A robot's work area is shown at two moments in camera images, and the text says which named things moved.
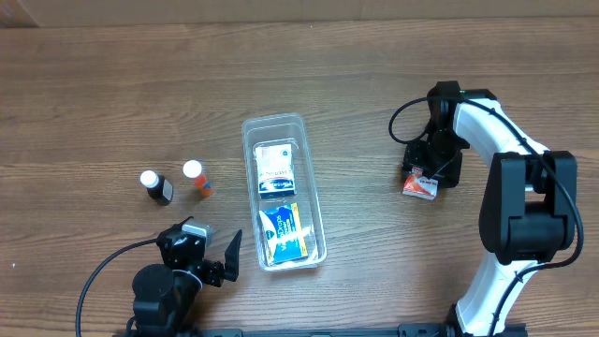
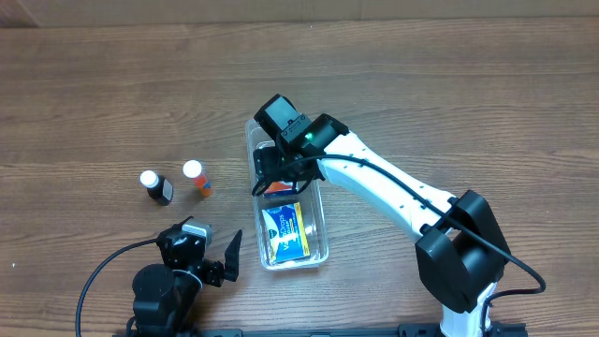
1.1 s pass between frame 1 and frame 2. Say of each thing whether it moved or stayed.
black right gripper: moved
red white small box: moved
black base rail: stayed
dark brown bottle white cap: stayed
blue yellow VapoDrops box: stayed
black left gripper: stayed
